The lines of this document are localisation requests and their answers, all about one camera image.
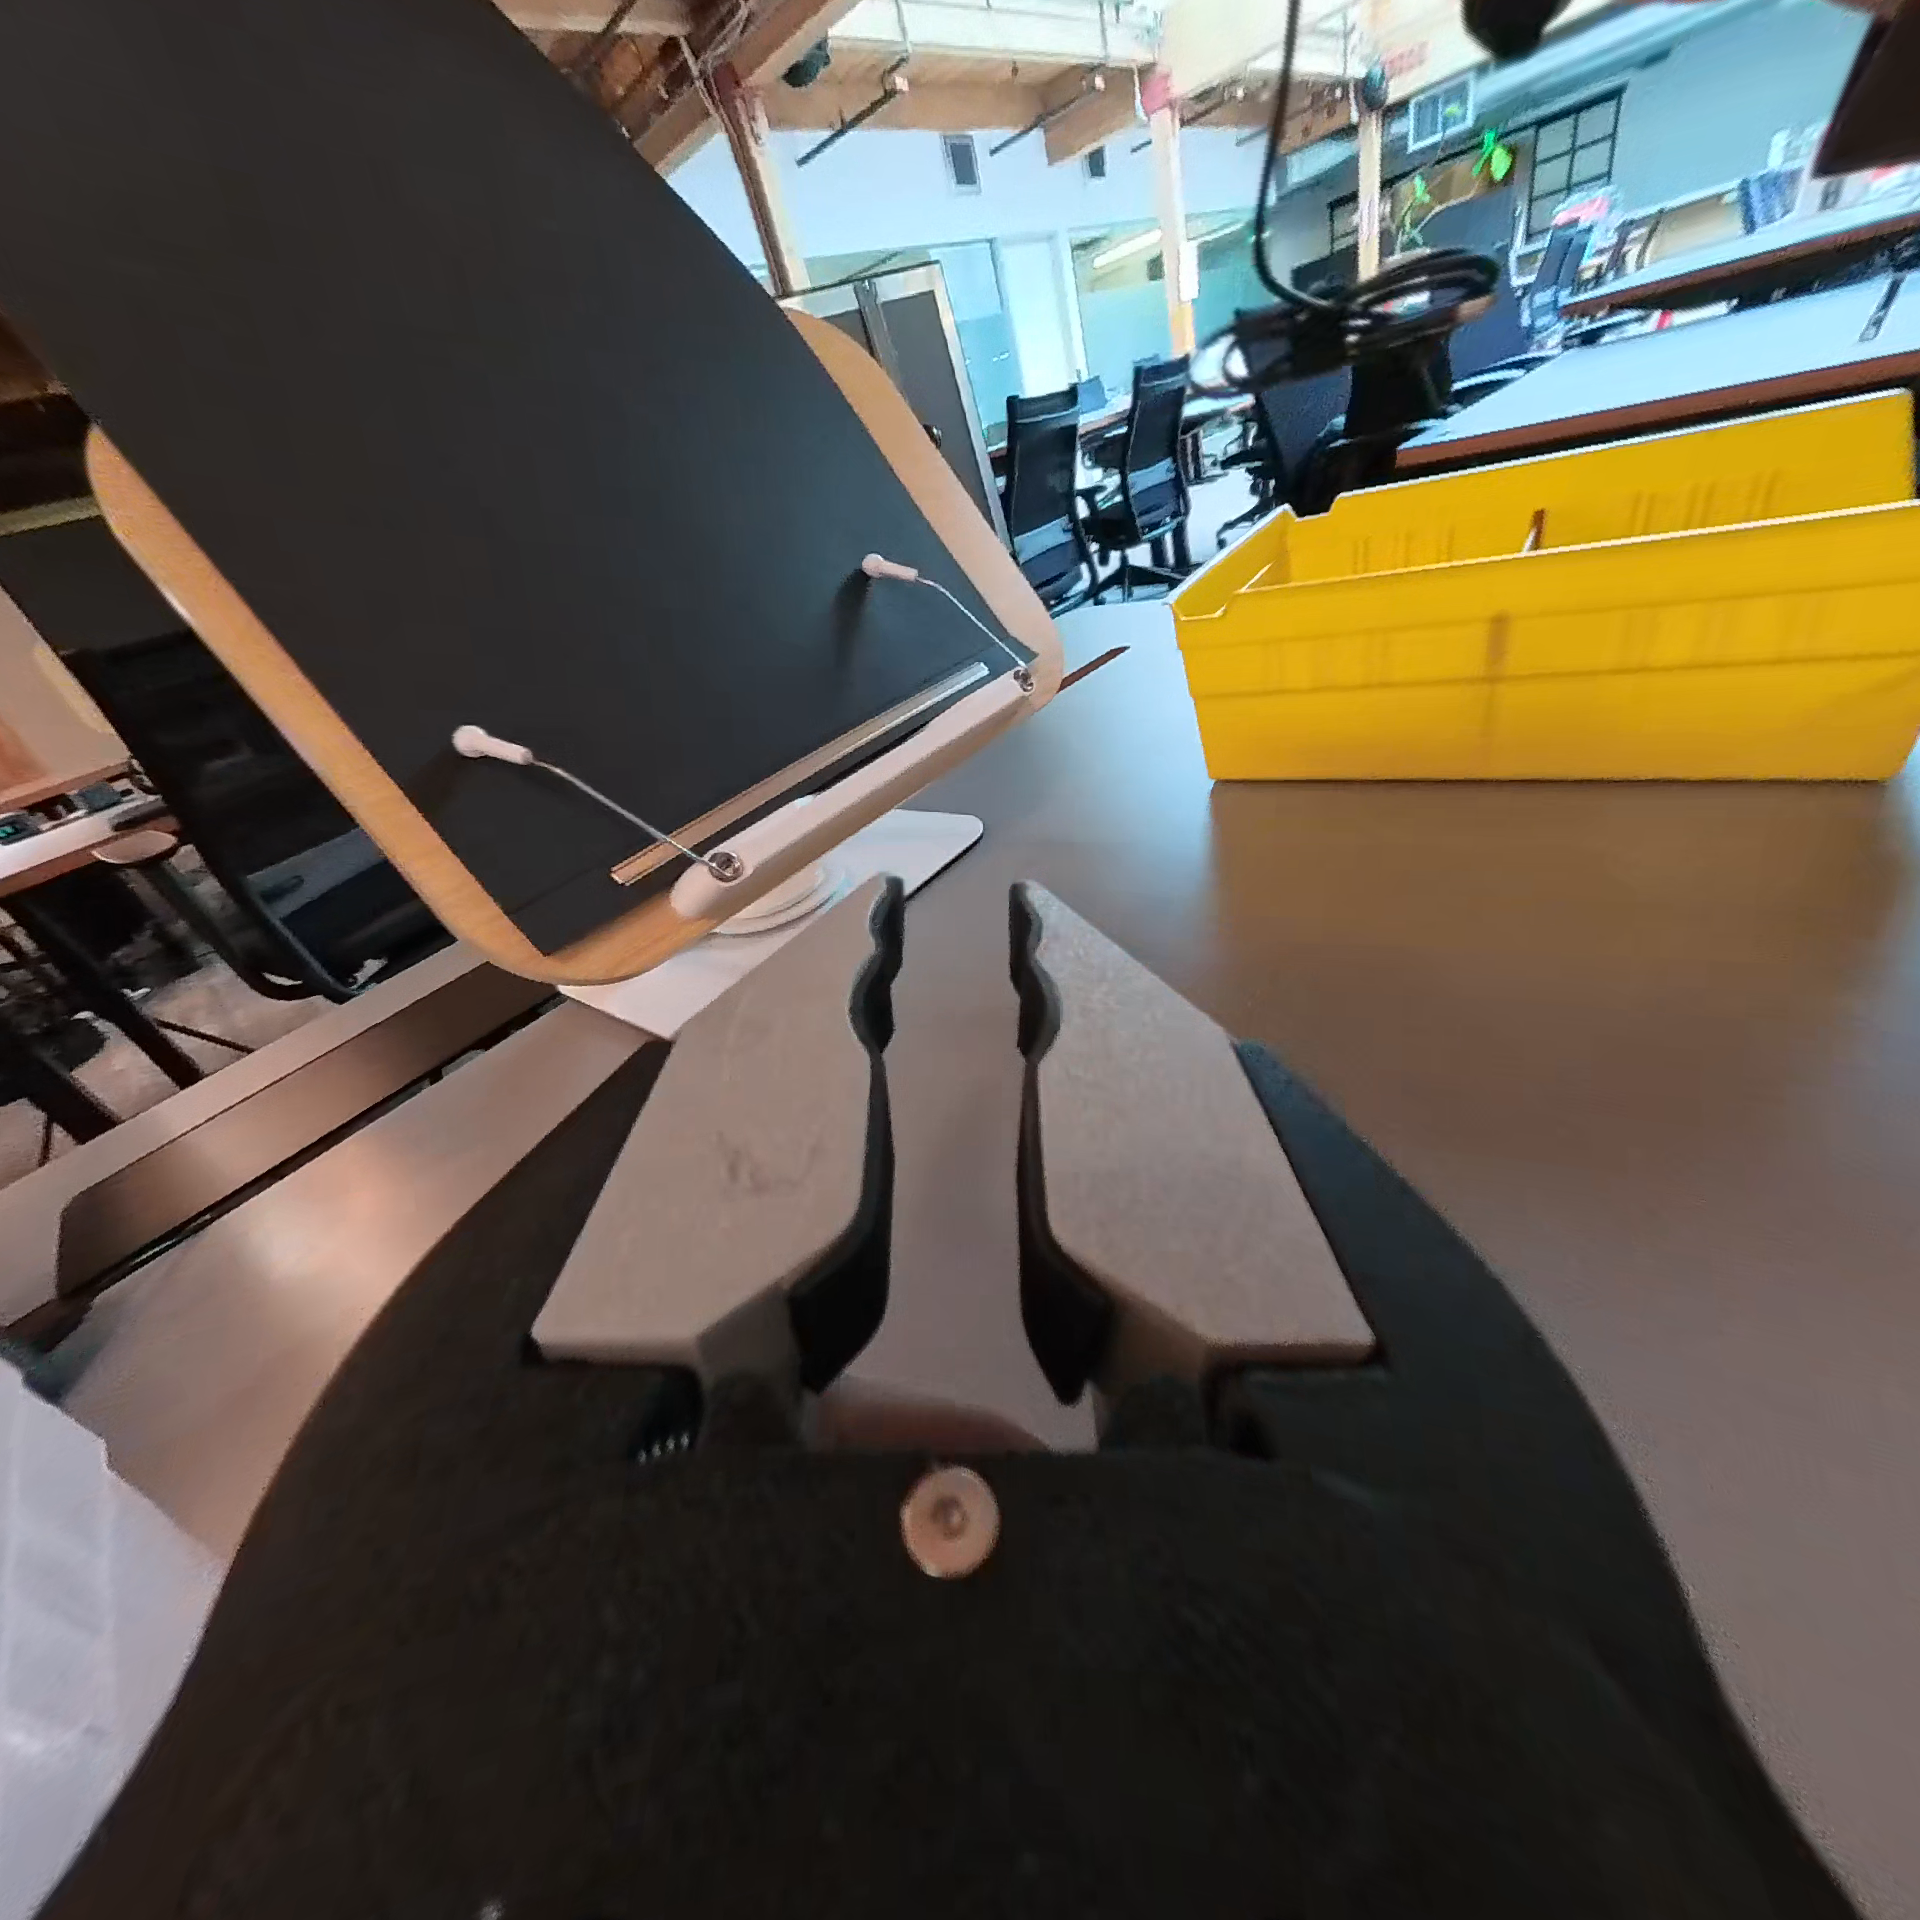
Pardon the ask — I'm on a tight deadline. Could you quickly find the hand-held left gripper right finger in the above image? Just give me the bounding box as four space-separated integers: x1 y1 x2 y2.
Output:
1004 878 1376 1408

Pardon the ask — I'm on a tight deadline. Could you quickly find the yellow plastic bin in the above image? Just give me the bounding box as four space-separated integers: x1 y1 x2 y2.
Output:
1170 387 1920 785

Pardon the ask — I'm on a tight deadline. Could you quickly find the dark framed partition panel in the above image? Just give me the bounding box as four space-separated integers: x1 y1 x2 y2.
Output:
778 261 1006 529

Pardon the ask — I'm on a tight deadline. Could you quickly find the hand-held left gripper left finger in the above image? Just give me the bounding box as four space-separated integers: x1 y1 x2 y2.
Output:
529 875 908 1396

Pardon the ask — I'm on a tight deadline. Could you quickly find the grey office desk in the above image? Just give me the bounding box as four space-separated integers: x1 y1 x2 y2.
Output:
1396 275 1920 479

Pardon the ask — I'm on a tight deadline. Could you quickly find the black wooden book stand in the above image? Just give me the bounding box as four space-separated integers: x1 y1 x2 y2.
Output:
0 0 1070 1040

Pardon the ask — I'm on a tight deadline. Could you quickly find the clear plastic bin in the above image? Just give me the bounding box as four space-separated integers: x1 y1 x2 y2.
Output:
0 1333 230 1920

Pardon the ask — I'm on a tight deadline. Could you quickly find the person's right forearm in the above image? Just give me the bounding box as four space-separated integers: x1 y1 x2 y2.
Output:
1813 0 1920 179

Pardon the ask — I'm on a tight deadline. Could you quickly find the black office chair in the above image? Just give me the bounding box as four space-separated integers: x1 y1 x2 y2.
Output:
1002 387 1107 605
1218 305 1501 526
1082 357 1203 583

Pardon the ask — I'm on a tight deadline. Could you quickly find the white power strip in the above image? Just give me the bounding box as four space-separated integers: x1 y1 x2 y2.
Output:
0 790 169 844

